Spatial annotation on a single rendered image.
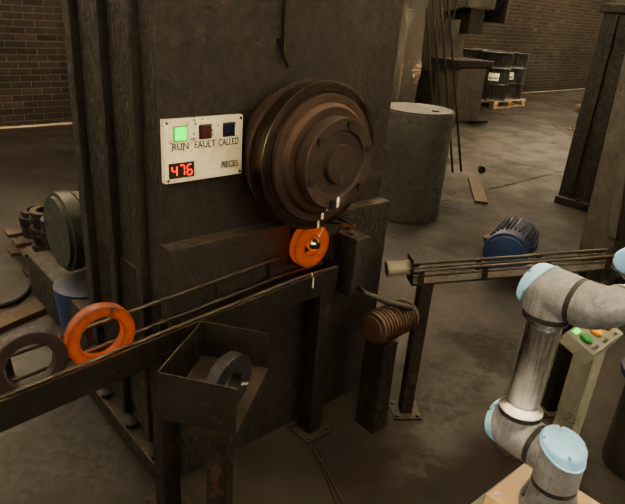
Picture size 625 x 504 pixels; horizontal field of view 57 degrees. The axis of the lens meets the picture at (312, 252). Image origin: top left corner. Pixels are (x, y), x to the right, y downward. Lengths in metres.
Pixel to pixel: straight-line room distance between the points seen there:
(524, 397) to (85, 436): 1.59
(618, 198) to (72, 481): 3.51
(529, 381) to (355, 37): 1.22
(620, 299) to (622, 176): 2.77
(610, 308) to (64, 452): 1.86
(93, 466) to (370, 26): 1.81
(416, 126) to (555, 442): 3.20
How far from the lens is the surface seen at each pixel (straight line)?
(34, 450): 2.42
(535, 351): 1.57
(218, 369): 1.42
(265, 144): 1.66
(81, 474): 2.28
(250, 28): 1.77
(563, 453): 1.62
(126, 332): 1.66
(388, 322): 2.13
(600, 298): 1.47
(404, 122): 4.49
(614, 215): 4.27
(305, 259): 1.92
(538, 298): 1.51
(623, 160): 4.22
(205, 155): 1.72
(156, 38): 1.62
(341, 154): 1.74
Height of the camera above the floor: 1.54
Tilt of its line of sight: 23 degrees down
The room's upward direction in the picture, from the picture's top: 4 degrees clockwise
